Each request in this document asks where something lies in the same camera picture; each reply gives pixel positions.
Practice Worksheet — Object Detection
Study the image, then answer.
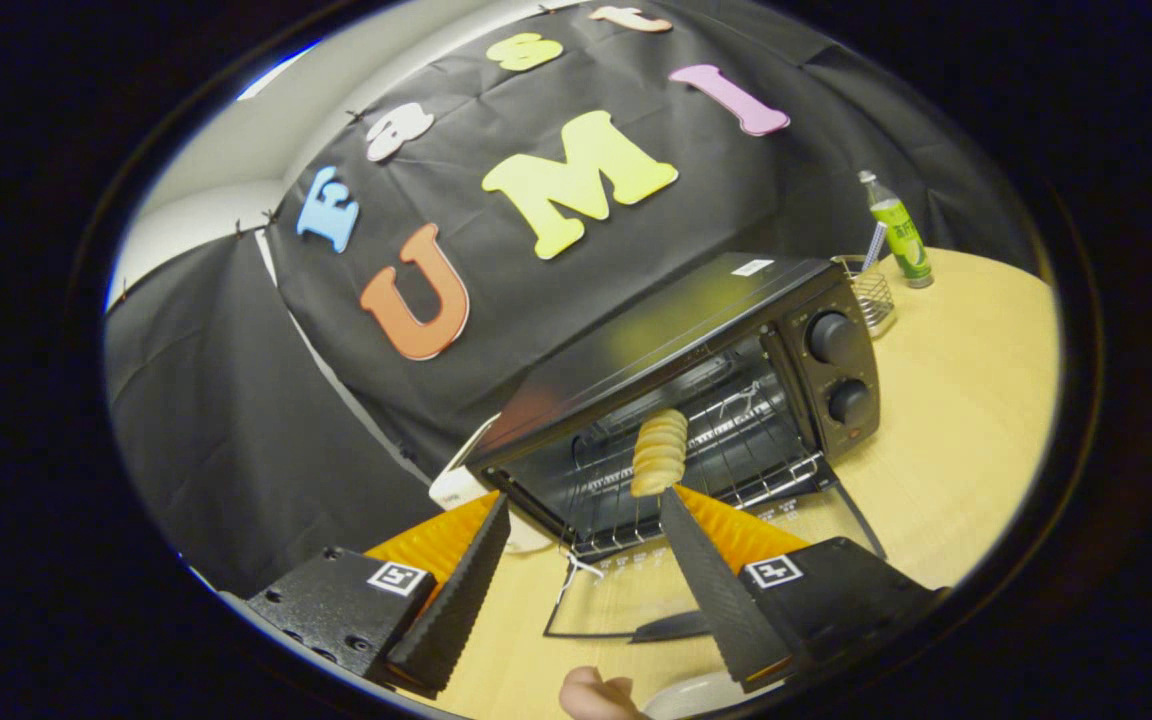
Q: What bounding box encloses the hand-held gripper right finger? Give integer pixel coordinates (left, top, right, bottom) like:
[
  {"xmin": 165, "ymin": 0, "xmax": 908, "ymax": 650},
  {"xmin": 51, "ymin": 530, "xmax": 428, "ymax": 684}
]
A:
[{"xmin": 658, "ymin": 485, "xmax": 947, "ymax": 694}]

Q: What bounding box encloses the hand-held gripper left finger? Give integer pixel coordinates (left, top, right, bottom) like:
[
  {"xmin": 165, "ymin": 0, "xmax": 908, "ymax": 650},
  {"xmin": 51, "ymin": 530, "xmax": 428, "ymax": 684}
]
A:
[{"xmin": 246, "ymin": 490, "xmax": 512, "ymax": 698}]

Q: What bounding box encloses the golden ridged bread roll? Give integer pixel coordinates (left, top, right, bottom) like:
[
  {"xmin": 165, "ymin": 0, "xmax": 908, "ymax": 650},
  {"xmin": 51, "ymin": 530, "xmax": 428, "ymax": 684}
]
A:
[{"xmin": 629, "ymin": 408, "xmax": 689, "ymax": 498}]

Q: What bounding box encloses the black toaster oven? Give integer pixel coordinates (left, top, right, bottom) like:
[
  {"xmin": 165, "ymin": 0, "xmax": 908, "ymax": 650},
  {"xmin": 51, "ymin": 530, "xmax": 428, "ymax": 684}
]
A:
[{"xmin": 463, "ymin": 252, "xmax": 887, "ymax": 644}]

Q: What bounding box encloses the white pop-up toaster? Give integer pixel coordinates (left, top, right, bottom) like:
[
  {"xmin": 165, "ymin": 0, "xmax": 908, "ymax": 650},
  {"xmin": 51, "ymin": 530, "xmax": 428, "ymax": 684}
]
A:
[{"xmin": 428, "ymin": 413, "xmax": 557, "ymax": 556}]

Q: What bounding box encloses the white square plate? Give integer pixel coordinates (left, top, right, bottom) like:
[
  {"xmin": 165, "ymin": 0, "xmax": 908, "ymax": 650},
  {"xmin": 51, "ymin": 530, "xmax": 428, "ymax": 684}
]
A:
[{"xmin": 641, "ymin": 672, "xmax": 757, "ymax": 720}]

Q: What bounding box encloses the black backdrop cloth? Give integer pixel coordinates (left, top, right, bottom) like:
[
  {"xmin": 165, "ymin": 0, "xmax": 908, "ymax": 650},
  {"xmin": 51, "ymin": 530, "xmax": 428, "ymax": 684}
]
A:
[{"xmin": 104, "ymin": 0, "xmax": 1037, "ymax": 596}]

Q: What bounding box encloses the green drink bottle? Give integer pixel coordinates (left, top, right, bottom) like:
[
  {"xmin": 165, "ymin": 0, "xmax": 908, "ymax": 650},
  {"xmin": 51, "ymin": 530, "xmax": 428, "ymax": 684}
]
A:
[{"xmin": 857, "ymin": 170, "xmax": 934, "ymax": 290}]

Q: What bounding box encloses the wire mesh holder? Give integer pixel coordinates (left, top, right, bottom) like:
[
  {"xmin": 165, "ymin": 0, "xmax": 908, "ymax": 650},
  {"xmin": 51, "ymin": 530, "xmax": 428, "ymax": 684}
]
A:
[{"xmin": 831, "ymin": 254, "xmax": 897, "ymax": 339}]

